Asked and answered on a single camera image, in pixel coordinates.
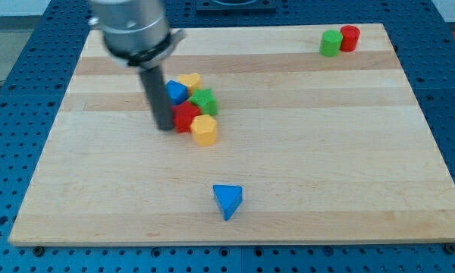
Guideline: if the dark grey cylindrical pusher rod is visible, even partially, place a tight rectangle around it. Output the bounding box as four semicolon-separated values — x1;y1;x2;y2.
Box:
139;66;174;131

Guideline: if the yellow hexagon block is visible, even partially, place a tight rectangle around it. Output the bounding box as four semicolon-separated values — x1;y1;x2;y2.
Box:
190;115;218;146

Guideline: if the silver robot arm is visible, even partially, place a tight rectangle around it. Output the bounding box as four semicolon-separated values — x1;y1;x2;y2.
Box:
89;0;187;131

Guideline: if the green star block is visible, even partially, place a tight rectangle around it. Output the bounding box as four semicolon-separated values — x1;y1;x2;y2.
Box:
189;89;218;116

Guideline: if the blue cube block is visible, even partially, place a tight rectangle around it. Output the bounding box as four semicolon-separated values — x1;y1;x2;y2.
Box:
166;80;189;105

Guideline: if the yellow heart block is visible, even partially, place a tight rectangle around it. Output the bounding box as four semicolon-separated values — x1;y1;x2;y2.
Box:
177;73;202;96

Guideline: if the blue triangle block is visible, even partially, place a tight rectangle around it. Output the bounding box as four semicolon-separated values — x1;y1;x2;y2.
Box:
212;184;243;221

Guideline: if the wooden board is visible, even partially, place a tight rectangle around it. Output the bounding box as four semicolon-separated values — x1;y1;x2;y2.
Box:
9;24;455;246

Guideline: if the green cylinder block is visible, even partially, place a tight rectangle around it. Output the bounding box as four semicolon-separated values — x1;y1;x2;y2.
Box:
319;30;343;57

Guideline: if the red cylinder block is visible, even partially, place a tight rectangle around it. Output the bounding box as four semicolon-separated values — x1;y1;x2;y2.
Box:
340;25;361;52

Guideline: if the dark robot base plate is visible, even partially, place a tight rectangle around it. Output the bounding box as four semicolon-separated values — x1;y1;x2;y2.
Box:
194;0;278;13

